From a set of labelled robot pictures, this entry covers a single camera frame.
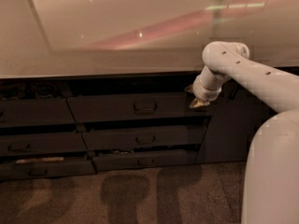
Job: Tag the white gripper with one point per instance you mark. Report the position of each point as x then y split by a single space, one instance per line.
204 92

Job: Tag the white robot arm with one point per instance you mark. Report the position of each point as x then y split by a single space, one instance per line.
271 182

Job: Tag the dark snack packets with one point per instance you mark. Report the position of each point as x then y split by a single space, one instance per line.
36 90

